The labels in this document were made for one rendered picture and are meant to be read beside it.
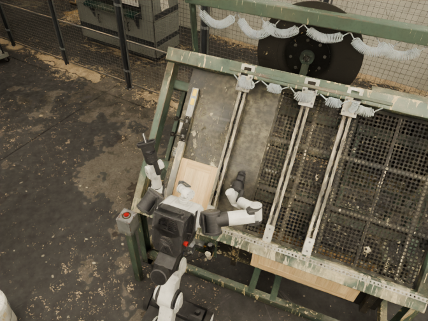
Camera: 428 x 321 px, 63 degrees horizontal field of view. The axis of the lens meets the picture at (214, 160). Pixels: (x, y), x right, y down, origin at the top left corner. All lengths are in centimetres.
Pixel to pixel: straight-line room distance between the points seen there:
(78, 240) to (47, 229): 37
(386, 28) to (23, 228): 372
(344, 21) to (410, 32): 42
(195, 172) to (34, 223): 208
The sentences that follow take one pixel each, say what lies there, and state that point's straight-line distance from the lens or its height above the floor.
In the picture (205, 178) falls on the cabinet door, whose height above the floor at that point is 113.
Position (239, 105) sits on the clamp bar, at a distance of 260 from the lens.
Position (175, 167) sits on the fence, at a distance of 271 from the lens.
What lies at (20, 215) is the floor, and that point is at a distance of 429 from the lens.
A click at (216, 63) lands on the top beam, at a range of 263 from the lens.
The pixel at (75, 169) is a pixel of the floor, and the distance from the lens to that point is 459.
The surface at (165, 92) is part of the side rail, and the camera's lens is 277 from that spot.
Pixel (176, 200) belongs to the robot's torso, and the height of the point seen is 134.
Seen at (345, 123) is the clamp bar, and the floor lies 166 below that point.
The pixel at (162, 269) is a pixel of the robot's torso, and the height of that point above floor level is 108.
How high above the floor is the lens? 303
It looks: 43 degrees down
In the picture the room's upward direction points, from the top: 3 degrees clockwise
